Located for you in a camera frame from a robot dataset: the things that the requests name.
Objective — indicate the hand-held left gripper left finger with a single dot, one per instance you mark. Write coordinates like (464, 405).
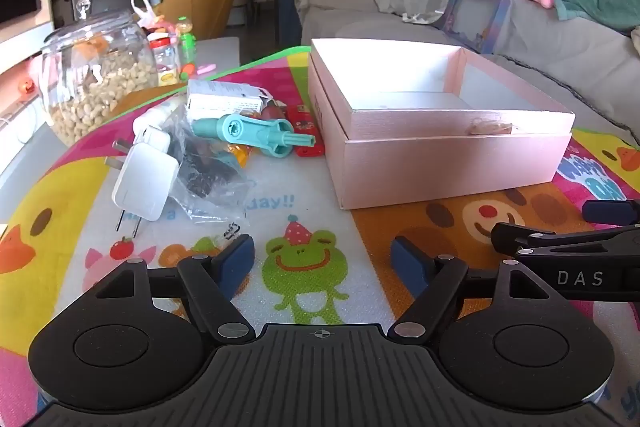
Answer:
(237, 259)

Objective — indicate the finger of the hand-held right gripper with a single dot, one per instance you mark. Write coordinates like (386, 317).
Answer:
(607, 211)
(515, 236)

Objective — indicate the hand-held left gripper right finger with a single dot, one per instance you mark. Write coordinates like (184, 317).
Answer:
(409, 263)

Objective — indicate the clear plastic bag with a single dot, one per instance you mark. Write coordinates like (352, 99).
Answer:
(205, 179)

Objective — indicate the pink cardboard box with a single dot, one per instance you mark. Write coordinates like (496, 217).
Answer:
(440, 167)

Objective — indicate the small orange bottle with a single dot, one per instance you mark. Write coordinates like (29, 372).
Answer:
(239, 156)

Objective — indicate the large white power adapter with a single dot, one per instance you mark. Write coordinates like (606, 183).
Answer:
(145, 182)

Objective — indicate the teal plastic tool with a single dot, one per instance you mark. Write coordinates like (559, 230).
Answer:
(250, 132)

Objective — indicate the small white power adapter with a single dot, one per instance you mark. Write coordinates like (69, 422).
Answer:
(150, 138)

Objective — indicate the white carton box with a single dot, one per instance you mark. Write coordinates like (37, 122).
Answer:
(220, 99)

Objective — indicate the colourful cartoon play mat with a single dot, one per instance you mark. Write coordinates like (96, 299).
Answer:
(320, 217)

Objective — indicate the red flat package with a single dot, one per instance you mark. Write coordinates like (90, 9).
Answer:
(309, 152)

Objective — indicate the grey sofa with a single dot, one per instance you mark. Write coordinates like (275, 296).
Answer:
(550, 52)

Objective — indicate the small pink clip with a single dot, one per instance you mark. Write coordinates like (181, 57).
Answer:
(206, 68)

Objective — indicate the orange carrot toy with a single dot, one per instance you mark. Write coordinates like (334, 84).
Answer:
(187, 70)

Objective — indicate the green garment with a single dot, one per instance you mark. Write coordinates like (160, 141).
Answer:
(600, 4)

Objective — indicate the small red-lidded jar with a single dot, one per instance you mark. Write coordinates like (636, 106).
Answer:
(165, 62)

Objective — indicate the purple window box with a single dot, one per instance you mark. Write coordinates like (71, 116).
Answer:
(495, 24)

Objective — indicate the green toy bottle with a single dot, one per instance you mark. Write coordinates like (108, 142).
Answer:
(187, 47)

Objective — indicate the glass jar of nuts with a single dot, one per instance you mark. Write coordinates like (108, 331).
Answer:
(100, 87)

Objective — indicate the white television cabinet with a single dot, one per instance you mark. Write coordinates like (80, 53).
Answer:
(15, 147)

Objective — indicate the white plastic bag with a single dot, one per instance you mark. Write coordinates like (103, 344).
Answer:
(145, 12)

